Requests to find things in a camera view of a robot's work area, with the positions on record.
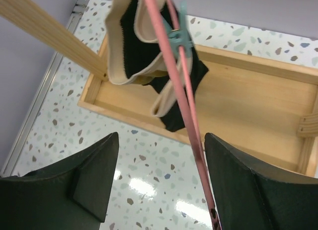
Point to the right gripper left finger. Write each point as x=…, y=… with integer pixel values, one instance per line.
x=71, y=194

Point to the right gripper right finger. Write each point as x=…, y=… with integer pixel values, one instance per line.
x=251, y=194

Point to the wooden rack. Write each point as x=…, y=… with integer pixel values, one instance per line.
x=260, y=95

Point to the black beige underwear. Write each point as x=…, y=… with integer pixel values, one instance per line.
x=134, y=56

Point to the light blue clothespin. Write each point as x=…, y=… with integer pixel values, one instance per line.
x=177, y=33

